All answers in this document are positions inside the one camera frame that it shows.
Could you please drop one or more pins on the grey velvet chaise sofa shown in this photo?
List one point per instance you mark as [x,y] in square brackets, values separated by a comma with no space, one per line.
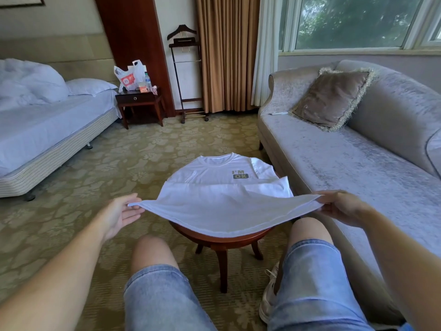
[331,148]

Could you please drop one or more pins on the black framed picture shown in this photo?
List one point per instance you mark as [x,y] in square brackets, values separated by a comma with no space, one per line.
[20,0]

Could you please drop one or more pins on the round wooden table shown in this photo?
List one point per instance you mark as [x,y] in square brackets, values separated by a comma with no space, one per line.
[220,244]

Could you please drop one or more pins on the white sneaker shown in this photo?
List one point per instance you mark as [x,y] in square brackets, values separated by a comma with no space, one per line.
[269,303]

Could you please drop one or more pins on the black valet stand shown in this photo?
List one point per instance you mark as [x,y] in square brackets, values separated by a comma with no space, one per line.
[182,41]

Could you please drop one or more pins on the small white flat object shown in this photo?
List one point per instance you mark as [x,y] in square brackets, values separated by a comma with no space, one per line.
[278,113]

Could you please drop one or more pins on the blue denim shorts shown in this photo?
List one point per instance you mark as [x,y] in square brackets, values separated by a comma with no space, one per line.
[317,289]

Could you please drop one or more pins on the white pillow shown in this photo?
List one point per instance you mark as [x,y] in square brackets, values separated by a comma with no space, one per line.
[91,87]

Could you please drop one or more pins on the white duvet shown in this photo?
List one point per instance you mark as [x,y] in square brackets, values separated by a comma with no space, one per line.
[31,82]

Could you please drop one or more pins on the person's right leg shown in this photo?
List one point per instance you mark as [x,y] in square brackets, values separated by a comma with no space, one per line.
[310,231]

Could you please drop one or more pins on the beige padded headboard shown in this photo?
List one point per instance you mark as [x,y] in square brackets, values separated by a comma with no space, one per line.
[69,51]

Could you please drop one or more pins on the beige curtain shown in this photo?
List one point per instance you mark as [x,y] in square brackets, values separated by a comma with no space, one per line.
[227,51]

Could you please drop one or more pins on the dark wooden nightstand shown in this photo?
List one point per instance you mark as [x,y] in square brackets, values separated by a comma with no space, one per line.
[138,98]

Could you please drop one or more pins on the white plastic bag red print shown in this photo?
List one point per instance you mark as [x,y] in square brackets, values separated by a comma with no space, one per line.
[125,79]

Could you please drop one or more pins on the dark wooden wall panel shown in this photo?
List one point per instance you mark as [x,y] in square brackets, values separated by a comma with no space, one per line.
[134,31]

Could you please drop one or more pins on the white sheer curtain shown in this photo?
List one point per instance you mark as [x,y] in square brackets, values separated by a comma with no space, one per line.
[267,48]

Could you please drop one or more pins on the white T-shirt dark print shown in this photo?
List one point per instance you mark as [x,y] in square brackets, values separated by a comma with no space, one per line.
[220,203]

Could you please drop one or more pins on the white framed window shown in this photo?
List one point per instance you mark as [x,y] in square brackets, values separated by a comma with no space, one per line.
[358,20]

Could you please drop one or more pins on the person's left forearm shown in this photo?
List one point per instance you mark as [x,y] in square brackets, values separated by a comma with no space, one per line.
[48,286]

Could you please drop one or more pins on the plain white plastic bag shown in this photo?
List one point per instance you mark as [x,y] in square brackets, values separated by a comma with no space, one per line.
[141,73]

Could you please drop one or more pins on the person's right forearm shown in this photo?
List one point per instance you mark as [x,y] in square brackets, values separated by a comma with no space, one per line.
[406,258]

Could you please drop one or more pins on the person's left hand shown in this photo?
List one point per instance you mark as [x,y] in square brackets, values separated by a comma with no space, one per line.
[118,213]

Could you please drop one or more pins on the brown fringed cushion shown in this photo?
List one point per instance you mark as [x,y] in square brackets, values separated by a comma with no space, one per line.
[333,100]

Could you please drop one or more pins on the person's right hand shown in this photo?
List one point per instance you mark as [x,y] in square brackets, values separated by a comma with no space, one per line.
[344,207]

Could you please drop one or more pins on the white bed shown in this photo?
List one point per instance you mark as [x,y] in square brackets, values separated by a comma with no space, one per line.
[45,131]

